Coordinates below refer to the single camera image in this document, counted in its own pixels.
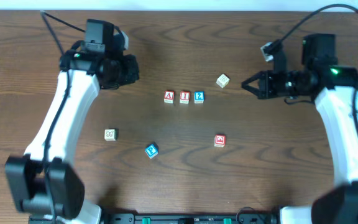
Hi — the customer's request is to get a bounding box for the blue number 2 block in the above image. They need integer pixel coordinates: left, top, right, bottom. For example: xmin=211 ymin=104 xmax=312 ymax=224
xmin=193 ymin=91 xmax=204 ymax=104

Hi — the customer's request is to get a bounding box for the red letter A block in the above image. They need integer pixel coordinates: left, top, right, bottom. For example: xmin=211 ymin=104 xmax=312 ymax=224
xmin=163 ymin=90 xmax=175 ymax=104

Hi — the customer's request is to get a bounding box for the red letter I block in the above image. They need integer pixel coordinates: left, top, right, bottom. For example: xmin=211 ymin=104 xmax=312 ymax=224
xmin=180 ymin=91 xmax=190 ymax=104

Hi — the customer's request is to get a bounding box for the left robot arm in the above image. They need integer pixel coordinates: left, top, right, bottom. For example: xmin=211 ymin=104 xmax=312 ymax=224
xmin=5 ymin=19 xmax=139 ymax=223

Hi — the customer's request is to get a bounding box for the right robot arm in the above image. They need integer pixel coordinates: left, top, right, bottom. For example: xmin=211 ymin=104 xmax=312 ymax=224
xmin=242 ymin=34 xmax=358 ymax=223

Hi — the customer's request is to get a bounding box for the plain cream wooden block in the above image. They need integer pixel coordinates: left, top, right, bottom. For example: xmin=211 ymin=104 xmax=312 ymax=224
xmin=216 ymin=73 xmax=230 ymax=88

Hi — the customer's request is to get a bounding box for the red picture wooden block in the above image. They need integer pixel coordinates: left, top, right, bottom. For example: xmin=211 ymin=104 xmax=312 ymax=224
xmin=214 ymin=134 xmax=226 ymax=147

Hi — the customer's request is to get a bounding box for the butterfly wooden block green side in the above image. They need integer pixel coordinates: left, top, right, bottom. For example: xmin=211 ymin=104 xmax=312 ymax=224
xmin=104 ymin=129 xmax=117 ymax=141

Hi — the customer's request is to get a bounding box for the blue letter P block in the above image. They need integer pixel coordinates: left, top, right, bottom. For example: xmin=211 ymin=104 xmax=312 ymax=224
xmin=145 ymin=144 xmax=158 ymax=159

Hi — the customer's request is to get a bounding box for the black mounting rail base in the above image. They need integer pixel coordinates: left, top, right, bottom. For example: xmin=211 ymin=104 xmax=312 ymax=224
xmin=28 ymin=207 xmax=291 ymax=224

